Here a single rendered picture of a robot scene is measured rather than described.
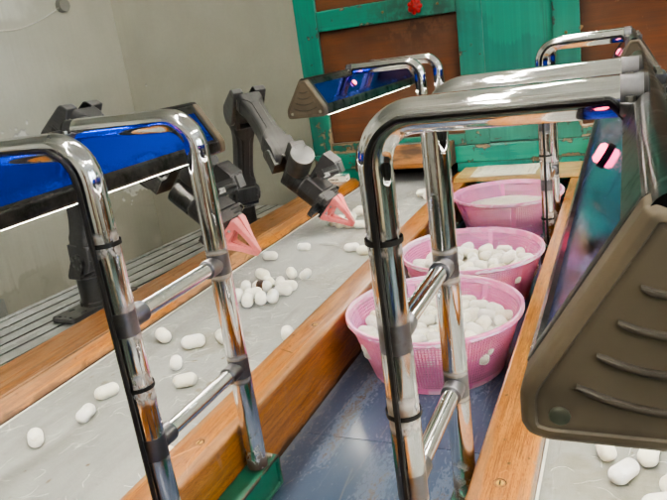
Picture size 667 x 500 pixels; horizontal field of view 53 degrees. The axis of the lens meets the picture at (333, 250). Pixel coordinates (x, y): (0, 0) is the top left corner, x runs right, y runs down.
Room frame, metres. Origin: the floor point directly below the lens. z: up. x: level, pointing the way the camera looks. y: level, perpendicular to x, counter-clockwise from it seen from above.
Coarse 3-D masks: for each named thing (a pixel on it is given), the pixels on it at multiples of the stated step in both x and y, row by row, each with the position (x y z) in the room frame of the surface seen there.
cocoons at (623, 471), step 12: (600, 444) 0.55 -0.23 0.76; (600, 456) 0.55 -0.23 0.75; (612, 456) 0.54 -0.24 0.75; (648, 456) 0.53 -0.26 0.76; (612, 468) 0.51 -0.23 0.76; (624, 468) 0.51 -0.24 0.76; (636, 468) 0.51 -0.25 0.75; (612, 480) 0.51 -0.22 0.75; (624, 480) 0.51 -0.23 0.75; (660, 480) 0.49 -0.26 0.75; (660, 492) 0.48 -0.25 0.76
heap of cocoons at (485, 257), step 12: (468, 252) 1.24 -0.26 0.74; (480, 252) 1.23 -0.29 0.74; (492, 252) 1.22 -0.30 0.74; (504, 252) 1.22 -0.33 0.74; (516, 252) 1.20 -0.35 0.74; (420, 264) 1.20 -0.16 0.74; (468, 264) 1.16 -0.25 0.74; (480, 264) 1.16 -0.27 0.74; (492, 264) 1.14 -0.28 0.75; (504, 264) 1.14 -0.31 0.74
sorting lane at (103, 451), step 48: (288, 240) 1.52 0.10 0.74; (336, 240) 1.46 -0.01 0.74; (336, 288) 1.14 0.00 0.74; (144, 336) 1.04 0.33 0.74; (96, 384) 0.88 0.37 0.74; (0, 432) 0.78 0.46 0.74; (48, 432) 0.76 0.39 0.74; (96, 432) 0.74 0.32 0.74; (0, 480) 0.66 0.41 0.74; (48, 480) 0.65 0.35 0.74; (96, 480) 0.64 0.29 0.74
